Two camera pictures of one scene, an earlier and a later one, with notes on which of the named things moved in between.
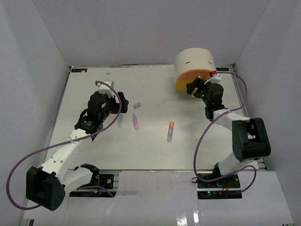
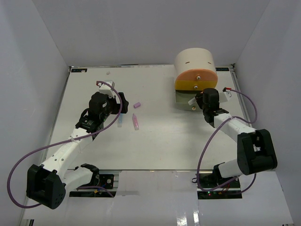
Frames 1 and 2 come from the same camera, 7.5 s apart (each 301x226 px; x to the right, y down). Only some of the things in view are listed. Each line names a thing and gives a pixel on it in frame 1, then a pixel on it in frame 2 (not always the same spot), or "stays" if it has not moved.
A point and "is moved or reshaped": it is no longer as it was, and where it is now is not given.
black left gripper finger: x=124 y=106 stays
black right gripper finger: x=191 y=87 -> x=199 y=98
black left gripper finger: x=122 y=99 stays
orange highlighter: x=170 y=131 -> x=192 y=101
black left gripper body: x=112 y=106 stays
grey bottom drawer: x=183 y=94 is moved or reshaped
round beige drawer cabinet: x=193 y=58 stays
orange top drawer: x=203 y=74 stays
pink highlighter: x=135 y=122 stays
